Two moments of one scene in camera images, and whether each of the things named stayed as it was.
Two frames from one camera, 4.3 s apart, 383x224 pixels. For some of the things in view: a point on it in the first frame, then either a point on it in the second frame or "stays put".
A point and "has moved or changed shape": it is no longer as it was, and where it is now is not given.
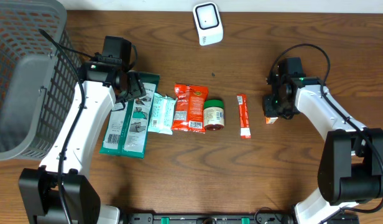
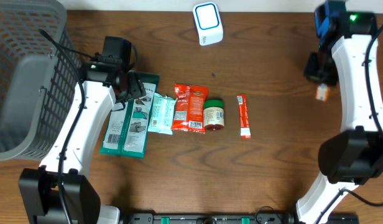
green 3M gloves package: x=126 y=130 stays put
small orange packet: x=270 y=120 has moved or changed shape
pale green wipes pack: x=161 y=115 stays put
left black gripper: x=137 y=89 stays put
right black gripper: x=268 y=110 to x=311 y=73
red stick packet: x=244 y=116 stays put
